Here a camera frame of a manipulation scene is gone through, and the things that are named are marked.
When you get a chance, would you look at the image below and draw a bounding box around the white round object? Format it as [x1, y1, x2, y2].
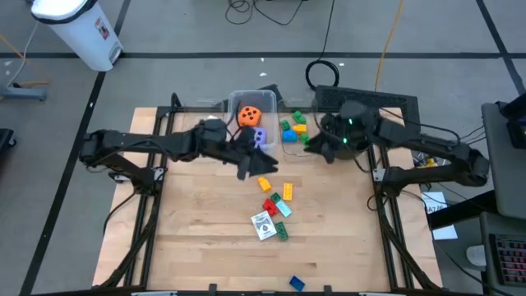
[465, 244, 488, 268]

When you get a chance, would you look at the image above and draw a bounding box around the grey stand foot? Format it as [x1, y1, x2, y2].
[0, 84, 48, 103]

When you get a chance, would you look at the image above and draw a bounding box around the red toy brick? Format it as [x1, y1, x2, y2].
[262, 198, 280, 217]

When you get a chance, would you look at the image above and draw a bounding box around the purple foam die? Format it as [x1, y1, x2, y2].
[252, 127, 269, 150]

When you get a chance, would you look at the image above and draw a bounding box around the yellow cable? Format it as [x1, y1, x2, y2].
[374, 0, 407, 92]

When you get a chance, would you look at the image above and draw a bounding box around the black looped cable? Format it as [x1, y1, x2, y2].
[224, 0, 307, 26]

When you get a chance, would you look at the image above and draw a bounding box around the light cyan toy brick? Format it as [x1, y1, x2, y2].
[275, 200, 293, 219]

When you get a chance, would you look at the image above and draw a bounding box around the printed white paper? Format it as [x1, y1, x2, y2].
[420, 191, 450, 215]

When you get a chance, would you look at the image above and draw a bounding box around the black perforated panel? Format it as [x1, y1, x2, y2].
[314, 85, 422, 139]

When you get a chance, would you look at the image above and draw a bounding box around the grey side desk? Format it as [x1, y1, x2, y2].
[481, 100, 526, 221]

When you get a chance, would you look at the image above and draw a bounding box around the black coiled cable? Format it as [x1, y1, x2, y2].
[304, 0, 341, 92]

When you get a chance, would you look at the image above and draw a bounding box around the blank white paper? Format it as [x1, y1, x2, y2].
[431, 224, 459, 242]

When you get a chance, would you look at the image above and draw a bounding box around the black aluminium table frame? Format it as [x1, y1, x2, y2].
[96, 92, 445, 296]

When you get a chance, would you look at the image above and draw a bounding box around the black beam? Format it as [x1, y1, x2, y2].
[427, 189, 498, 231]

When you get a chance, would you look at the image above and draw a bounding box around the white trash bin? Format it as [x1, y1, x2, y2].
[30, 0, 124, 73]

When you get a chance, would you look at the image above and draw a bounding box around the dark blue toy brick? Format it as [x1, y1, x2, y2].
[288, 275, 307, 293]

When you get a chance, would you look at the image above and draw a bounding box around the grey console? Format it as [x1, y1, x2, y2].
[478, 211, 526, 296]

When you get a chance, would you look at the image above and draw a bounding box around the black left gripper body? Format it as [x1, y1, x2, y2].
[224, 125, 265, 182]

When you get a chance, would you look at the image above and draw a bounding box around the white playing card box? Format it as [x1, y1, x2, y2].
[251, 210, 278, 242]

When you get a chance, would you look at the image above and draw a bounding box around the backlit keyboard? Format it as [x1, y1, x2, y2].
[488, 233, 526, 288]

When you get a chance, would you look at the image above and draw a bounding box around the tall clear plastic bin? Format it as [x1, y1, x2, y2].
[224, 89, 279, 156]

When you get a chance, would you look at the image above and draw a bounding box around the orange foam die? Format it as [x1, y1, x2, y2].
[238, 105, 263, 127]

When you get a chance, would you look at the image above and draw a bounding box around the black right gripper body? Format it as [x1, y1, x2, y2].
[319, 113, 353, 164]

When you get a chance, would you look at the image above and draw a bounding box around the dark green long brick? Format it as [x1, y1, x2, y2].
[274, 220, 290, 243]

